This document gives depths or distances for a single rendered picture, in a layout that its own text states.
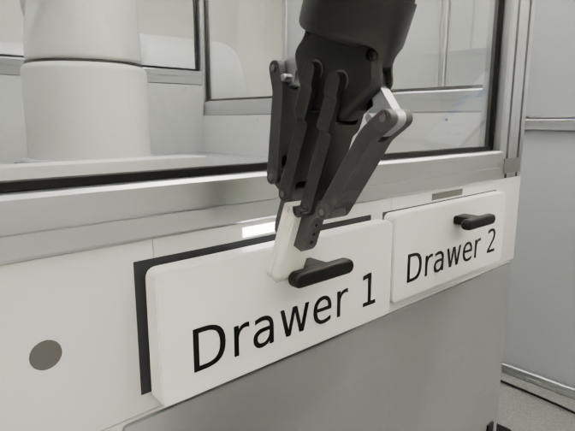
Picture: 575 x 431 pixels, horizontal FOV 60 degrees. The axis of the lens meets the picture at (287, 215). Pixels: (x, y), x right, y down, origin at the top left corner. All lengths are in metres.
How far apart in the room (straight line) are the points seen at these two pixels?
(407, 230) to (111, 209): 0.36
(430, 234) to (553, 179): 1.46
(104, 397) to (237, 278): 0.14
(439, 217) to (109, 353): 0.44
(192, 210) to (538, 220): 1.82
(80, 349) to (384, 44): 0.30
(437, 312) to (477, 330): 0.14
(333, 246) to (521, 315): 1.80
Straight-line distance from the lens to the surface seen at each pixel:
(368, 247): 0.54
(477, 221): 0.69
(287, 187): 0.40
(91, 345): 0.41
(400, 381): 0.73
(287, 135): 0.41
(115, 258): 0.40
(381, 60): 0.34
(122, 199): 0.39
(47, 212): 0.37
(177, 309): 0.40
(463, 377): 0.89
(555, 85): 2.11
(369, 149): 0.34
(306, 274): 0.42
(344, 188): 0.36
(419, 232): 0.64
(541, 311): 2.22
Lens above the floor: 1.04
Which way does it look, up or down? 11 degrees down
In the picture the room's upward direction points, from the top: straight up
